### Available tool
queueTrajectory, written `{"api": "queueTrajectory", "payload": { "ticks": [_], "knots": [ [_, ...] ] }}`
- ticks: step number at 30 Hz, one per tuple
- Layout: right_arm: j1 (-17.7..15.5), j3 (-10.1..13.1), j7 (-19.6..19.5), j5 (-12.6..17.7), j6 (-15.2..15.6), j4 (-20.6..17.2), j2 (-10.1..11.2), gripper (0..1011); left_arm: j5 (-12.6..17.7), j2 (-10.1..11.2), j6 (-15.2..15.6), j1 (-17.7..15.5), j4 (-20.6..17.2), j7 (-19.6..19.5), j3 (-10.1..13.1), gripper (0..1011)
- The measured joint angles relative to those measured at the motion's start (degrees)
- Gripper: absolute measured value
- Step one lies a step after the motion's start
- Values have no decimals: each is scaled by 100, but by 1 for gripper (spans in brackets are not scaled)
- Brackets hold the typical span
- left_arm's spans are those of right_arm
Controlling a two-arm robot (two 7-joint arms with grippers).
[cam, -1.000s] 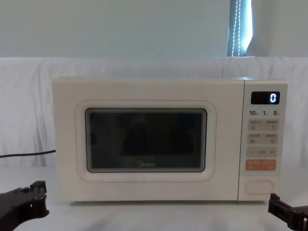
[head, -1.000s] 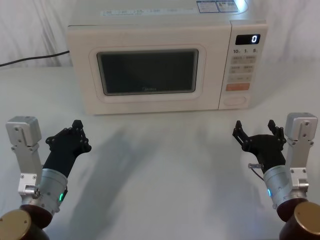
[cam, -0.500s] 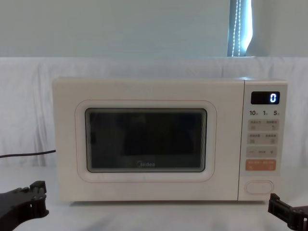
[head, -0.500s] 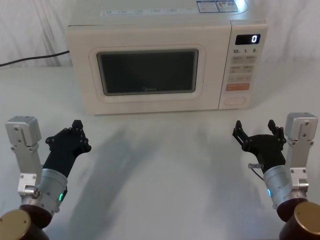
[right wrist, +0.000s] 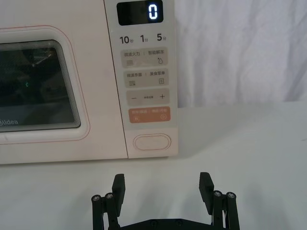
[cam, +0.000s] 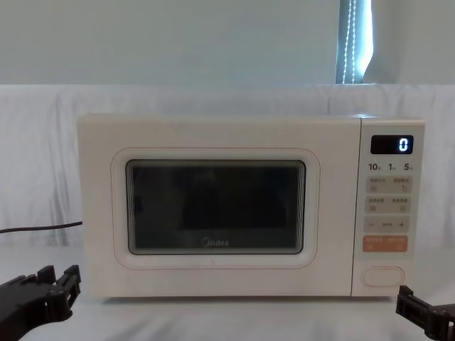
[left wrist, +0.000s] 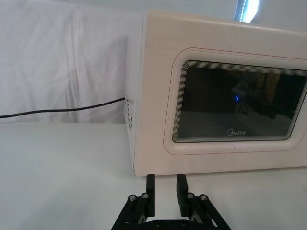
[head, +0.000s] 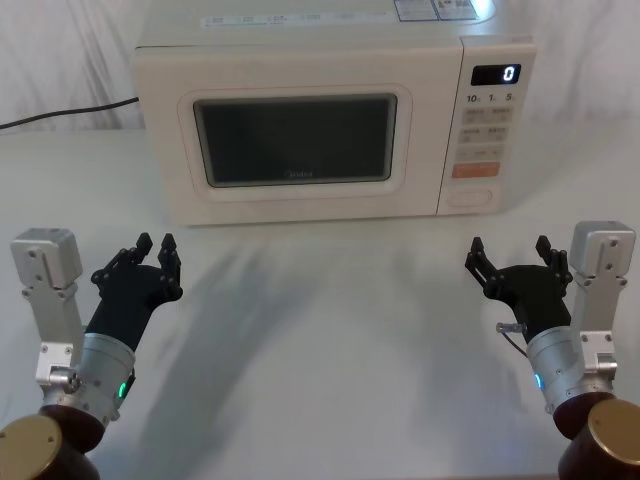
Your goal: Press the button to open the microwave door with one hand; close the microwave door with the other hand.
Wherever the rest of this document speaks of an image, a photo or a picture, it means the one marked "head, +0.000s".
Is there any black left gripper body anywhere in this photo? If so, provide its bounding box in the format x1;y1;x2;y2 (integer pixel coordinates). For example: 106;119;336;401
82;263;166;355

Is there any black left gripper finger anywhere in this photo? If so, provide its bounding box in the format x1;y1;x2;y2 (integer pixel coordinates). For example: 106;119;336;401
91;231;154;289
156;232;184;302

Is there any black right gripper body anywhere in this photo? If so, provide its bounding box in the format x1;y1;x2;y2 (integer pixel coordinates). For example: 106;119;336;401
491;263;574;346

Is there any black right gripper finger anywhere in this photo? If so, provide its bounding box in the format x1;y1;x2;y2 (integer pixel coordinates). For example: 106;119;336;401
464;236;504;302
535;234;574;300

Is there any white table cloth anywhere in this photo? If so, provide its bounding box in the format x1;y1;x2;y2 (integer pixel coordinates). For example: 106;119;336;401
0;122;640;480

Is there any white curtain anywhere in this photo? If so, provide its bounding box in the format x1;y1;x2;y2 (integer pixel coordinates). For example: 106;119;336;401
0;0;640;144

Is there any cream microwave oven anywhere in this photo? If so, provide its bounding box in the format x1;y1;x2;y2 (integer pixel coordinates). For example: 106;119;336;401
130;0;540;229

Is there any square white oven label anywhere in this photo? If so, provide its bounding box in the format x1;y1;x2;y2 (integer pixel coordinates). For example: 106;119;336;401
393;0;476;22

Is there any long white oven label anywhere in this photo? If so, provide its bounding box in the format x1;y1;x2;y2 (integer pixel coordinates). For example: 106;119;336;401
199;11;392;30

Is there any thin dark gripper cable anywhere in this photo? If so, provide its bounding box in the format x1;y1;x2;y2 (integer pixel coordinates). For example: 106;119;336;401
494;322;532;359

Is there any black power cord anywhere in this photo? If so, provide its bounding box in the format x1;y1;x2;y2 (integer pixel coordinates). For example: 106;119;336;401
0;96;141;131

